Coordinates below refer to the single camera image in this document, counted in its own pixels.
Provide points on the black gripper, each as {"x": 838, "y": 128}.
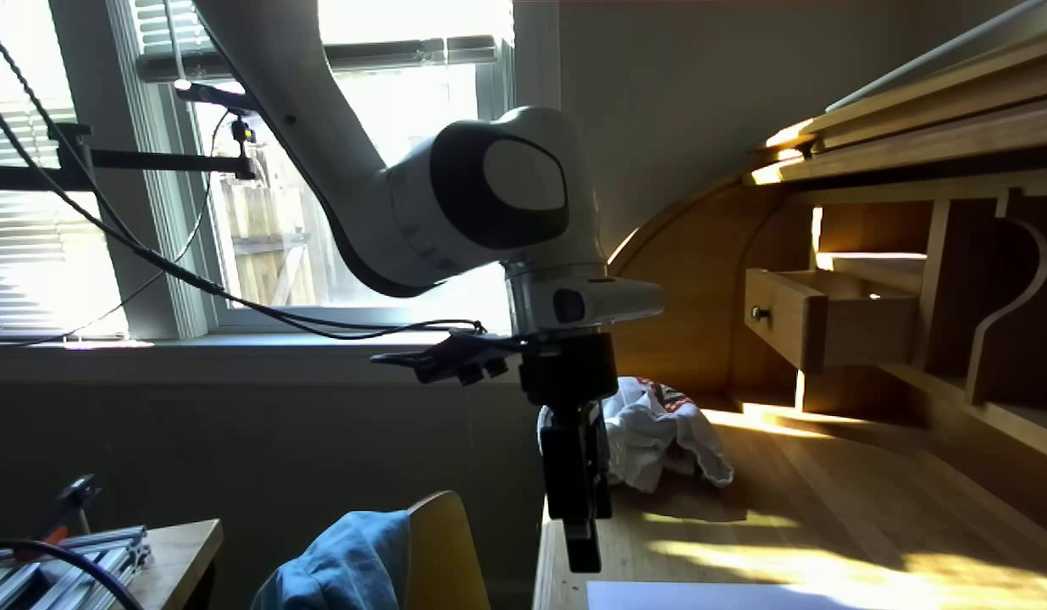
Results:
{"x": 572, "y": 442}

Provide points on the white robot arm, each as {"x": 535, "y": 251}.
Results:
{"x": 430, "y": 215}

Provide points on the wooden roll top desk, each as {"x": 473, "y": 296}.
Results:
{"x": 863, "y": 497}

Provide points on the crumpled white cloth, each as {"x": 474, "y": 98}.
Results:
{"x": 660, "y": 442}

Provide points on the yellow chair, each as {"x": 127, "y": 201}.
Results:
{"x": 442, "y": 559}

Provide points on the blue cloth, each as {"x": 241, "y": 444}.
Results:
{"x": 341, "y": 563}

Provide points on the small wooden drawer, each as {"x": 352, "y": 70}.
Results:
{"x": 814, "y": 323}

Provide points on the small wooden side table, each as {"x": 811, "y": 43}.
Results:
{"x": 170, "y": 559}

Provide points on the wooden fence outside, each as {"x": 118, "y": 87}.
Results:
{"x": 261, "y": 240}

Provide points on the aluminium rails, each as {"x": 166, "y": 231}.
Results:
{"x": 60, "y": 572}

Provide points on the black mounting bar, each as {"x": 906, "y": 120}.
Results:
{"x": 151, "y": 159}

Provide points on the thin grey flat board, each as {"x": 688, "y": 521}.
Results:
{"x": 951, "y": 51}

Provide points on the white window blinds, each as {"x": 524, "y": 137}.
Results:
{"x": 36, "y": 260}

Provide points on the window frame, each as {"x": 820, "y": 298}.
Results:
{"x": 159, "y": 249}

